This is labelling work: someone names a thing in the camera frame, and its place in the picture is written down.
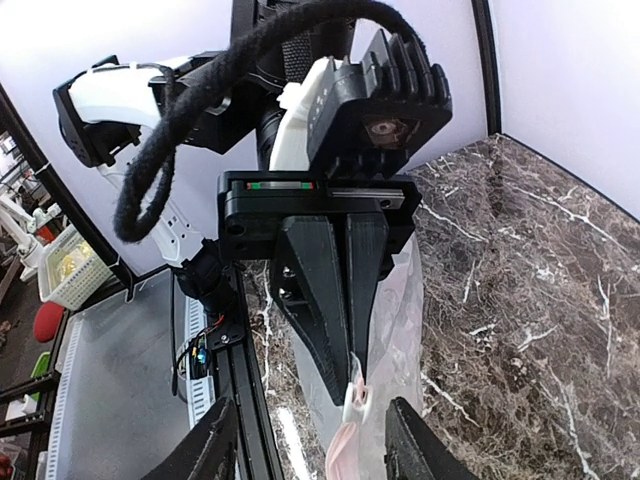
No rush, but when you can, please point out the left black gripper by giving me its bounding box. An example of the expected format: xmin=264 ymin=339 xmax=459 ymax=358
xmin=217 ymin=171 xmax=422 ymax=406

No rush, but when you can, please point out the right black frame post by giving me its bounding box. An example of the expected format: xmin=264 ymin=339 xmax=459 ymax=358
xmin=471 ymin=0 xmax=502 ymax=135

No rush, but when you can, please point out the black frame post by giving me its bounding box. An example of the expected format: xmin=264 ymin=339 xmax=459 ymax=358
xmin=1 ymin=87 xmax=137 ymax=301
xmin=471 ymin=0 xmax=502 ymax=135

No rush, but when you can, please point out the white slotted cable duct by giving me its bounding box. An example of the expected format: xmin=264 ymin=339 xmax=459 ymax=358
xmin=46 ymin=285 xmax=214 ymax=479

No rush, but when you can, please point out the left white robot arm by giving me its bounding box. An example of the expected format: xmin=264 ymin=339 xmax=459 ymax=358
xmin=53 ymin=1 xmax=452 ymax=404

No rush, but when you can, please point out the red round object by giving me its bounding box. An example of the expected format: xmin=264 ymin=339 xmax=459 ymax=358
xmin=33 ymin=302 xmax=65 ymax=343

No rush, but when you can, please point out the left black frame post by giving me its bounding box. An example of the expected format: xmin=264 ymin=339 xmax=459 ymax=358
xmin=1 ymin=87 xmax=137 ymax=301

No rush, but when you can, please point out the clear dotted zip bag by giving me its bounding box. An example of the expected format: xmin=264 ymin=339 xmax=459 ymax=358
xmin=292 ymin=235 xmax=424 ymax=479

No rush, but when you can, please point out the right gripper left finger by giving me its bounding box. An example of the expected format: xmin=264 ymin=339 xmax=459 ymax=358
xmin=142 ymin=397 xmax=238 ymax=480

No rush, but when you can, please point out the white mesh basket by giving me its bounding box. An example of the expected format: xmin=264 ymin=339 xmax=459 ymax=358
xmin=38 ymin=225 xmax=113 ymax=311

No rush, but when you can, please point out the black front table rail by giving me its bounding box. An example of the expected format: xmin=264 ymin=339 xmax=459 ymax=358
xmin=210 ymin=266 xmax=284 ymax=480

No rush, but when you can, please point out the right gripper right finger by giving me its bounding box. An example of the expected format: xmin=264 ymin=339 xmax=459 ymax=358
xmin=384 ymin=397 xmax=477 ymax=480

